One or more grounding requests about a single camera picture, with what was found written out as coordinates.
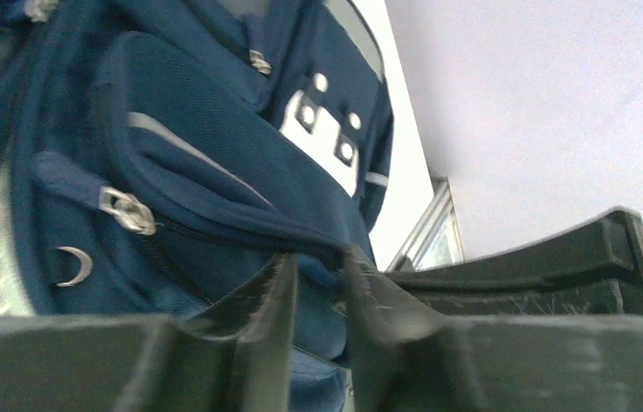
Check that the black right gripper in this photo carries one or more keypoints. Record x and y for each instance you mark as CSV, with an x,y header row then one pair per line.
x,y
595,268

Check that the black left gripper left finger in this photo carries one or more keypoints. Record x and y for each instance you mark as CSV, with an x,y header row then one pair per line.
x,y
234,357

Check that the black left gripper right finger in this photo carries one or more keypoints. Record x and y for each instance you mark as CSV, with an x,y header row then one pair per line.
x,y
405,356

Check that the navy blue student backpack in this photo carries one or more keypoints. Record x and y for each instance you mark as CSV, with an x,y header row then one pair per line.
x,y
156,155

